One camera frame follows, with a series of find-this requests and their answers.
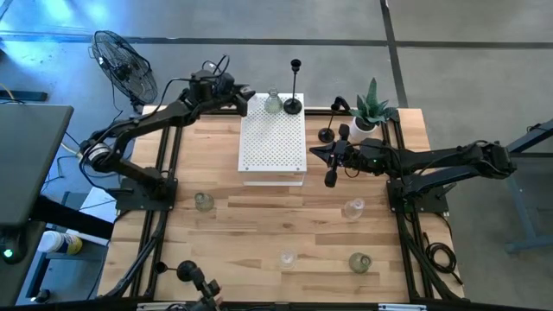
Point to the tall black candlestick holder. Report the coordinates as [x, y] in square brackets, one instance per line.
[186, 270]
[326, 136]
[293, 106]

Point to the black floor fan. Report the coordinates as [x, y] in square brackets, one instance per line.
[125, 69]

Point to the black device with indicator light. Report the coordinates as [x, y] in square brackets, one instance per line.
[15, 246]

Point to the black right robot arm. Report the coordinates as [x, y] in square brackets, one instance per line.
[432, 157]

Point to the white perforated metal shelf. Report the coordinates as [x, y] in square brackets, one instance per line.
[272, 142]

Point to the black flat floor bar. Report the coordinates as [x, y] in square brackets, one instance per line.
[26, 96]

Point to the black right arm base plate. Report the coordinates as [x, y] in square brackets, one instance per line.
[432, 204]

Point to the dark grey desk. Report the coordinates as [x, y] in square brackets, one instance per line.
[30, 164]

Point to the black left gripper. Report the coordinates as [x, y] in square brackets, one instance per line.
[226, 88]

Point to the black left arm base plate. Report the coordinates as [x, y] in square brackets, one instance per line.
[129, 201]

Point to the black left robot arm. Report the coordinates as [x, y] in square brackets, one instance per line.
[142, 123]

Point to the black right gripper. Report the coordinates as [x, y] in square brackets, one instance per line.
[352, 155]

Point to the green glass candle holder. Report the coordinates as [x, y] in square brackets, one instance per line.
[359, 263]
[204, 202]

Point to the clear glass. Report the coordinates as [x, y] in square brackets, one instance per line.
[273, 105]

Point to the black handheld camera rig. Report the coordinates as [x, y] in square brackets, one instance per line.
[203, 281]

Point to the small black floor object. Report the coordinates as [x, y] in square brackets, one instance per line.
[41, 296]

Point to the snake plant in white pot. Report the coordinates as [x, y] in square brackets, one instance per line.
[362, 129]

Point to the black aluminium table frame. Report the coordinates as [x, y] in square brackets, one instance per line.
[319, 111]

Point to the white and yellow canister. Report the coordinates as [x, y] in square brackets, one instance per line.
[65, 244]

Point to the black frame-mounted clip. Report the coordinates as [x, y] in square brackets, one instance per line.
[342, 101]

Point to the silver edge bracket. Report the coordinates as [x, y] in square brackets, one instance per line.
[402, 307]
[162, 306]

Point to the blue-grey table trestle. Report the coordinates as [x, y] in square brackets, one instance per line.
[521, 216]

